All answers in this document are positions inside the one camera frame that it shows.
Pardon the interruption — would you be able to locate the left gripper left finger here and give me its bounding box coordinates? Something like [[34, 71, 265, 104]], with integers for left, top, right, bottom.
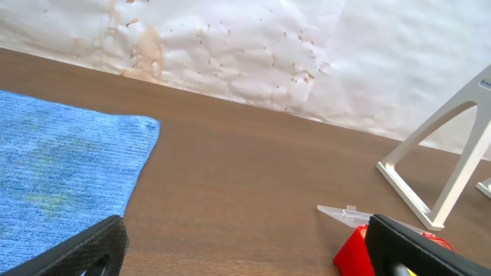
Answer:
[[0, 215, 130, 276]]

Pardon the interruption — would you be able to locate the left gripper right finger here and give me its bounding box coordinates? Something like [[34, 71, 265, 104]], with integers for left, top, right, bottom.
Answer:
[[364, 213, 491, 276]]

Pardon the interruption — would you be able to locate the blue cloth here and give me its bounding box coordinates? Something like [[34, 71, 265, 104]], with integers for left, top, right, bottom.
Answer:
[[0, 90, 162, 274]]

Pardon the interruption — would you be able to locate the red and yellow tip box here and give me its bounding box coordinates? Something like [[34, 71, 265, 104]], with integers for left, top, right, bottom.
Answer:
[[317, 205, 456, 276]]

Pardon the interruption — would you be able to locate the white and blue stand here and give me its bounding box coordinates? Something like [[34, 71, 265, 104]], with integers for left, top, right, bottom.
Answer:
[[375, 64, 491, 232]]

